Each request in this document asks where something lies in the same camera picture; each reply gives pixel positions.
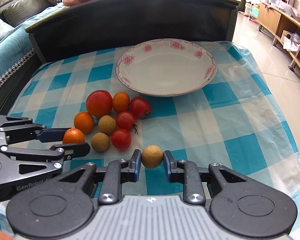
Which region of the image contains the small orange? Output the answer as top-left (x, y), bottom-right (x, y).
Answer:
top-left (63, 128), bottom-right (85, 144)
top-left (113, 92), bottom-right (130, 113)
top-left (74, 112), bottom-right (95, 134)

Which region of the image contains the brown longan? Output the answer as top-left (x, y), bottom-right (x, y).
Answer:
top-left (141, 145), bottom-right (163, 169)
top-left (91, 132), bottom-right (110, 153)
top-left (98, 115), bottom-right (116, 135)

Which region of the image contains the red cherry tomato bottom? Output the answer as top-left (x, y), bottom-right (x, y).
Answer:
top-left (111, 128), bottom-right (132, 151)

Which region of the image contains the large red tomato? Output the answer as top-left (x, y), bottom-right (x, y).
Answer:
top-left (85, 90), bottom-right (113, 118)

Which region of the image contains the red cherry tomato with stem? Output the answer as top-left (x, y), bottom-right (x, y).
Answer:
top-left (115, 111), bottom-right (138, 134)

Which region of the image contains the small orange top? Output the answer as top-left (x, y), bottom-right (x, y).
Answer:
top-left (113, 92), bottom-right (130, 113)

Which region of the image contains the blue checkered tablecloth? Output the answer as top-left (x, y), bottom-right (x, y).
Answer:
top-left (9, 42), bottom-right (300, 239)

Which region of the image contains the red cherry tomato right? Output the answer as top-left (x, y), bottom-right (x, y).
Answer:
top-left (130, 96), bottom-right (151, 119)

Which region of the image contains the blue sofa blanket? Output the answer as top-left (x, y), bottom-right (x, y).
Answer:
top-left (0, 3), bottom-right (64, 89)

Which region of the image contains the green leather sofa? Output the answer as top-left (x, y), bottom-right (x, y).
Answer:
top-left (0, 0), bottom-right (58, 49)

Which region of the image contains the black wooden table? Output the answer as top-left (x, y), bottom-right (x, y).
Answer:
top-left (26, 0), bottom-right (239, 63)

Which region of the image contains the white floral plate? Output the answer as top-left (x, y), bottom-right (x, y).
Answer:
top-left (115, 38), bottom-right (217, 97)

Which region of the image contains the wooden tv cabinet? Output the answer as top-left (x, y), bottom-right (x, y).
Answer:
top-left (257, 2), bottom-right (300, 72)

